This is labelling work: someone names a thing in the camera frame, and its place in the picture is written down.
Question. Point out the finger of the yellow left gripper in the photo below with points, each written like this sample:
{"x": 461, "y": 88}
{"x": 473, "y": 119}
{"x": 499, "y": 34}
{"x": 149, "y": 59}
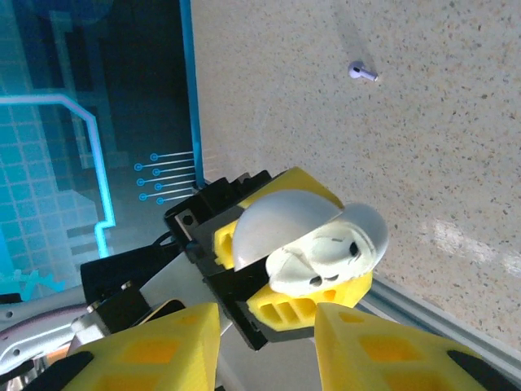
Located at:
{"x": 301, "y": 181}
{"x": 346, "y": 295}

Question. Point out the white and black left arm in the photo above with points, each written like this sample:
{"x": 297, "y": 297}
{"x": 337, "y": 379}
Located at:
{"x": 24, "y": 346}

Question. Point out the lavender earbud charging case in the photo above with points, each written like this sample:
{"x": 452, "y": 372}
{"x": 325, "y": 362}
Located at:
{"x": 277, "y": 220}

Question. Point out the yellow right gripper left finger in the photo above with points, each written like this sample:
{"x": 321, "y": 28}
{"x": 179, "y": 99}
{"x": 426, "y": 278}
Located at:
{"x": 163, "y": 358}

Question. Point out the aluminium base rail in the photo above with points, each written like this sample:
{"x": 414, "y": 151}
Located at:
{"x": 447, "y": 323}

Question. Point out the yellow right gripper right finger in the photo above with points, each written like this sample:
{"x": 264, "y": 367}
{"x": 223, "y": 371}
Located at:
{"x": 386, "y": 362}

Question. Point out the blue table edge strip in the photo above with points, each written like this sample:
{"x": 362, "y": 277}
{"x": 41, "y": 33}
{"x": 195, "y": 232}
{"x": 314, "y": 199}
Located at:
{"x": 190, "y": 81}

